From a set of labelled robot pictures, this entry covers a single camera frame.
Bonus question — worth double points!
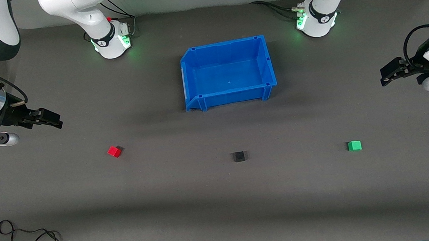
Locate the small red cube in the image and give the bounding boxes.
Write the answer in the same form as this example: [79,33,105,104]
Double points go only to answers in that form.
[107,145,123,159]

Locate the blue plastic storage bin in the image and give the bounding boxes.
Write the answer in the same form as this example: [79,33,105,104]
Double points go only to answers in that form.
[179,34,279,113]

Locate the black right arm base cables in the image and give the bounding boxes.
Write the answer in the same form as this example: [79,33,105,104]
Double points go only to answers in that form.
[98,0,138,40]

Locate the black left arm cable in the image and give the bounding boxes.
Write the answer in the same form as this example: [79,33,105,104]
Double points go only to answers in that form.
[401,24,429,68]

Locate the black left arm base cables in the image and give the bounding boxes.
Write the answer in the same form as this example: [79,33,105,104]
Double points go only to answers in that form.
[249,0,306,23]

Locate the black arm base cables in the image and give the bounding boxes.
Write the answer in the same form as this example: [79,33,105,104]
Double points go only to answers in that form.
[98,0,138,40]
[249,0,306,23]

